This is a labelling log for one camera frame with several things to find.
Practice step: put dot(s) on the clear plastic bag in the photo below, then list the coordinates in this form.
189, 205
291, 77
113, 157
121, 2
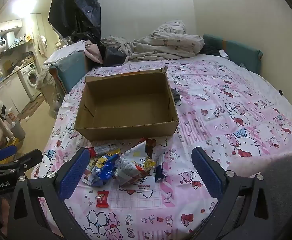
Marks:
56, 105

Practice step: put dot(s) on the blue and yellow chip packet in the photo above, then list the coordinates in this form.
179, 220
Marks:
106, 170

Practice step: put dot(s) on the dark brown fruit packet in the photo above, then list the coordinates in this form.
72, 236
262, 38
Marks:
149, 147

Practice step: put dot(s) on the black hanging jacket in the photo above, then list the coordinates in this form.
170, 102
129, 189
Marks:
78, 10

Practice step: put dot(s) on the yellow cartoon snack packet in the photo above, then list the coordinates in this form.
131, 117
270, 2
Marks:
149, 164

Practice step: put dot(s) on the grey bin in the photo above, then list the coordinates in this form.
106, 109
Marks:
18, 132

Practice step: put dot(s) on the dark blue snack packet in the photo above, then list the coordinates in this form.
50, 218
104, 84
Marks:
159, 172

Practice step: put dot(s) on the white folded cloth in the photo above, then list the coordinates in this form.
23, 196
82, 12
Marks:
66, 51

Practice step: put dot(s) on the pink cloth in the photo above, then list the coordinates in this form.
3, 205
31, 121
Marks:
93, 51

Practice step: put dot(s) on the teal padded bed frame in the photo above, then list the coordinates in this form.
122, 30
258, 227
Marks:
238, 52

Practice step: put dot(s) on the flat white snack packet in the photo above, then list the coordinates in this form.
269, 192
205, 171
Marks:
142, 186

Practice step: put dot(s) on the small white object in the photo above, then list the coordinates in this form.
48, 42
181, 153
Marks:
223, 54

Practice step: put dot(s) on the white bar packet red end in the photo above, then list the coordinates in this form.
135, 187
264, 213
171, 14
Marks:
103, 150

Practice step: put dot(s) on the small red candy packet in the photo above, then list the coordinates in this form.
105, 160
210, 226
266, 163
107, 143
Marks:
102, 199

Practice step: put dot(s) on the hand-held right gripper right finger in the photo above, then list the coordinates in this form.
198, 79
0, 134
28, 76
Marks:
207, 173

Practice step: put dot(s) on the person's dark pants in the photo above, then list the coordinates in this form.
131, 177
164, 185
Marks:
286, 192

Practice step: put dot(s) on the brown cardboard box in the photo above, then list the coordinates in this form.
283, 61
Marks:
126, 127

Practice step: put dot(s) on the crumpled white printed duvet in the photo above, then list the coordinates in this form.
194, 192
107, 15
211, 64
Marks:
166, 42

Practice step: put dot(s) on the white wall cabinet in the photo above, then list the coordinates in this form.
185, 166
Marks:
8, 26

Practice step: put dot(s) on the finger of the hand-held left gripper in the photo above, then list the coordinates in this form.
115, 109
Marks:
4, 152
28, 158

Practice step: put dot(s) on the white kitchen cabinet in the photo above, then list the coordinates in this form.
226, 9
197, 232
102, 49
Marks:
9, 90

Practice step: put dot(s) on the pink cartoon printed bedsheet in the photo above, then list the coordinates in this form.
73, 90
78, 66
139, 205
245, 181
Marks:
236, 100

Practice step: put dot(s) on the white washing machine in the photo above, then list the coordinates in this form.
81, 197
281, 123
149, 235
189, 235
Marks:
29, 80

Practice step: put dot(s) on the white silver snack packet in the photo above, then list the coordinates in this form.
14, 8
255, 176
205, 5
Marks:
129, 166

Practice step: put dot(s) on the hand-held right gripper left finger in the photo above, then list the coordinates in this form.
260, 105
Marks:
73, 173

